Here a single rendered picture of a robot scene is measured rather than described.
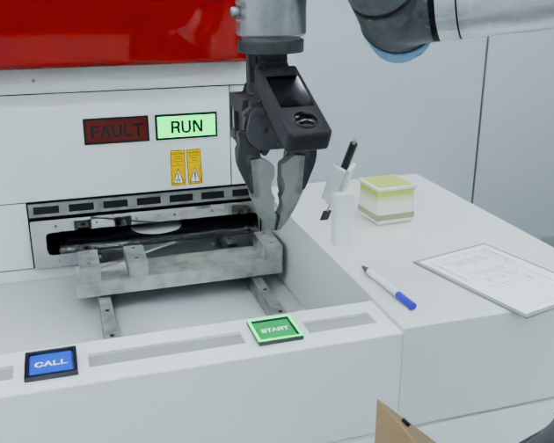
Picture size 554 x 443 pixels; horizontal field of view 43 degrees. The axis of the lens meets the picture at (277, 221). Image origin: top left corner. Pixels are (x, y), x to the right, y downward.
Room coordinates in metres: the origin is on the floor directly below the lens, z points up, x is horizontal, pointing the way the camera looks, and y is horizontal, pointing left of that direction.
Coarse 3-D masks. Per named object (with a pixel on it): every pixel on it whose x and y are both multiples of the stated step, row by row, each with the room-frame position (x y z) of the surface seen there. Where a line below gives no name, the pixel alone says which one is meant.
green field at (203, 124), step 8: (160, 120) 1.29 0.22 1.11; (168, 120) 1.30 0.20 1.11; (176, 120) 1.30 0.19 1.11; (184, 120) 1.31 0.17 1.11; (192, 120) 1.31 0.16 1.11; (200, 120) 1.32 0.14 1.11; (208, 120) 1.32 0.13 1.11; (160, 128) 1.29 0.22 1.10; (168, 128) 1.30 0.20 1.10; (176, 128) 1.30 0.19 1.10; (184, 128) 1.31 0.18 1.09; (192, 128) 1.31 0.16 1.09; (200, 128) 1.32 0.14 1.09; (208, 128) 1.32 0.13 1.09; (160, 136) 1.29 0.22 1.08; (168, 136) 1.30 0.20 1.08; (176, 136) 1.30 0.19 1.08
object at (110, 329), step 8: (104, 296) 1.09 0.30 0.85; (104, 304) 1.06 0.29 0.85; (112, 304) 1.06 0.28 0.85; (104, 312) 1.03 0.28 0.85; (112, 312) 1.03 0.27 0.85; (104, 320) 1.00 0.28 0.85; (112, 320) 1.00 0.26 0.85; (104, 328) 0.97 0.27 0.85; (112, 328) 0.97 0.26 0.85; (104, 336) 1.00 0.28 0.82; (112, 336) 0.95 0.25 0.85
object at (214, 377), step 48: (144, 336) 0.75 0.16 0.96; (192, 336) 0.75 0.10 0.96; (240, 336) 0.76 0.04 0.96; (336, 336) 0.75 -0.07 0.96; (384, 336) 0.75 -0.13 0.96; (0, 384) 0.64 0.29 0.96; (48, 384) 0.64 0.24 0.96; (96, 384) 0.65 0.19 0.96; (144, 384) 0.66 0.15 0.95; (192, 384) 0.68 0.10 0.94; (240, 384) 0.70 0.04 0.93; (288, 384) 0.71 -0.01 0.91; (336, 384) 0.73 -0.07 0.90; (384, 384) 0.75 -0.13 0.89; (0, 432) 0.62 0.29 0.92; (48, 432) 0.63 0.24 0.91; (96, 432) 0.65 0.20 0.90; (144, 432) 0.66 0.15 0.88; (192, 432) 0.68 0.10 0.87; (240, 432) 0.70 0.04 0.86; (288, 432) 0.71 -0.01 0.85; (336, 432) 0.73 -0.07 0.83
